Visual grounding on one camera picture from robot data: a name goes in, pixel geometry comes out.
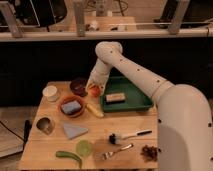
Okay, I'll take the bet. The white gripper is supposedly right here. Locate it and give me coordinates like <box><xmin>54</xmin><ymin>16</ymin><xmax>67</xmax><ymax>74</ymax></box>
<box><xmin>86</xmin><ymin>80</ymin><xmax>105</xmax><ymax>92</ymax></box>

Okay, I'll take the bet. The red orange apple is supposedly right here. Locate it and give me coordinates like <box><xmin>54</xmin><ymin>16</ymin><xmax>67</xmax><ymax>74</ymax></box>
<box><xmin>89</xmin><ymin>86</ymin><xmax>101</xmax><ymax>97</ymax></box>

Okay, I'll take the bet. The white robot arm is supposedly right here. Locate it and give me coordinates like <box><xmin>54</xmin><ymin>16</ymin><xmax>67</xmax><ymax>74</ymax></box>
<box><xmin>87</xmin><ymin>41</ymin><xmax>213</xmax><ymax>171</ymax></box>

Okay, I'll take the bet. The dark purple bowl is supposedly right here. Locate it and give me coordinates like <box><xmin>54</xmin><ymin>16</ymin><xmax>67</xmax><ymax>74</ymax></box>
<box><xmin>70</xmin><ymin>78</ymin><xmax>87</xmax><ymax>97</ymax></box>

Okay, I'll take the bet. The orange bowl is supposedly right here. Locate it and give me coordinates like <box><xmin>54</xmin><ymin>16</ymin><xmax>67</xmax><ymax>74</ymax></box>
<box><xmin>58</xmin><ymin>95</ymin><xmax>85</xmax><ymax>118</ymax></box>

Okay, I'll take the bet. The tan sponge block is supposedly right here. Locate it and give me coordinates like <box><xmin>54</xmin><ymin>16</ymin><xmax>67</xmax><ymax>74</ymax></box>
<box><xmin>105</xmin><ymin>93</ymin><xmax>126</xmax><ymax>103</ymax></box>

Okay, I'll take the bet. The yellow banana toy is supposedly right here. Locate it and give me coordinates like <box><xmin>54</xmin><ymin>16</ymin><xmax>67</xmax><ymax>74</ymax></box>
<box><xmin>86</xmin><ymin>104</ymin><xmax>104</xmax><ymax>118</ymax></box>

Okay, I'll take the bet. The blue sponge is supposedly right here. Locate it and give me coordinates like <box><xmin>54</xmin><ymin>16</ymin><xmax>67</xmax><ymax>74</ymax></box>
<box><xmin>61</xmin><ymin>101</ymin><xmax>81</xmax><ymax>115</ymax></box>

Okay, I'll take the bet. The green plastic tray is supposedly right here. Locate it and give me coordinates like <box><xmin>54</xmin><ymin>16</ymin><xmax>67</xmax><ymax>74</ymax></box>
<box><xmin>100</xmin><ymin>76</ymin><xmax>153</xmax><ymax>113</ymax></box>

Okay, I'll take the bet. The white cup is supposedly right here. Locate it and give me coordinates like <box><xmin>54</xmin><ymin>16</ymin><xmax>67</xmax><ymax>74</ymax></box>
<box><xmin>42</xmin><ymin>85</ymin><xmax>59</xmax><ymax>102</ymax></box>

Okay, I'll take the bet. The blue grey triangular cloth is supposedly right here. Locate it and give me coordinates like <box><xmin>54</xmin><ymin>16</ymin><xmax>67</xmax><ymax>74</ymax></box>
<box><xmin>63</xmin><ymin>123</ymin><xmax>88</xmax><ymax>139</ymax></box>

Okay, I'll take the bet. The black head dish brush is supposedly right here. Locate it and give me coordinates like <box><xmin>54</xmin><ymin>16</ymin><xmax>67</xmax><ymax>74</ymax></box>
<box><xmin>108</xmin><ymin>130</ymin><xmax>151</xmax><ymax>145</ymax></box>

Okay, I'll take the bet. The light green round lid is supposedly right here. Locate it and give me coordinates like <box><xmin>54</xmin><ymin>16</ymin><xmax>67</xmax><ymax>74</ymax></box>
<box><xmin>76</xmin><ymin>140</ymin><xmax>92</xmax><ymax>157</ymax></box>

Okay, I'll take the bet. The silver fork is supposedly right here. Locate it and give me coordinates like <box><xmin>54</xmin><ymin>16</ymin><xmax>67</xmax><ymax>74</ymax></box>
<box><xmin>102</xmin><ymin>143</ymin><xmax>134</xmax><ymax>160</ymax></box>

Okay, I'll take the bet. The green pepper toy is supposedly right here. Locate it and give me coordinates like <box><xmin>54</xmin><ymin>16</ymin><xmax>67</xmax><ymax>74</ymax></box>
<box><xmin>55</xmin><ymin>151</ymin><xmax>83</xmax><ymax>168</ymax></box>

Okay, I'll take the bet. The brown grape bunch toy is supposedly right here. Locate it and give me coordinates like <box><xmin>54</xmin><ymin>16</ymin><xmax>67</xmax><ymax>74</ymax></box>
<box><xmin>141</xmin><ymin>145</ymin><xmax>158</xmax><ymax>162</ymax></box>

